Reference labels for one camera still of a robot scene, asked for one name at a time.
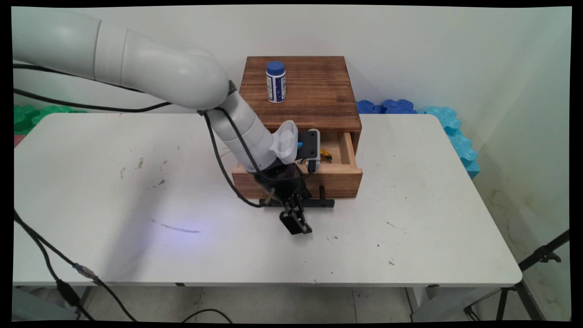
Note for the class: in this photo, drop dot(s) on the small yellow orange object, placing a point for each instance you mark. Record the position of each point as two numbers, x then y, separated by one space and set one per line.
326 154

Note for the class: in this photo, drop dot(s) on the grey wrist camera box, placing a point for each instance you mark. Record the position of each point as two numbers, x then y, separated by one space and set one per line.
310 146

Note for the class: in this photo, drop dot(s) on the brown wooden drawer cabinet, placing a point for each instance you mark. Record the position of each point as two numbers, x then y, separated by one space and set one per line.
314 86

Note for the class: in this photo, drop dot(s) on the white bottle with blue cap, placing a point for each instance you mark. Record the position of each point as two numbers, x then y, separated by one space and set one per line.
276 84

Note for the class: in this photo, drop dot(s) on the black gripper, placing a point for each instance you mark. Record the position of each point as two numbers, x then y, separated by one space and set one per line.
280 182

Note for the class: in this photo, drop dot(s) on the pink foam mat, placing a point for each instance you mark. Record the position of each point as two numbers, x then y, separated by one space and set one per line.
18 140

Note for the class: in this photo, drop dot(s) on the dark blue foam mat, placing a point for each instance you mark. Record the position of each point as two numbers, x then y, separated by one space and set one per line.
387 107

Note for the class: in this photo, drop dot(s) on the white table leg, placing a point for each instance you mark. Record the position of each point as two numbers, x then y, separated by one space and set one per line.
84 298
428 303

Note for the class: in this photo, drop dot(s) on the green foam mat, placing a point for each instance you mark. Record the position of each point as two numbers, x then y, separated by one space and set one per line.
32 116

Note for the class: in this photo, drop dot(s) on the black tripod stand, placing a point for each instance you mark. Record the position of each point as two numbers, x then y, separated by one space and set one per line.
524 291

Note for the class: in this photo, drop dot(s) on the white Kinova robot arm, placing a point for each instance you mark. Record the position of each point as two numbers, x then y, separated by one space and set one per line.
150 68

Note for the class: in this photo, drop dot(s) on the light blue foam mat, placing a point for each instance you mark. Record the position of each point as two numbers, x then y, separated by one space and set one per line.
460 141

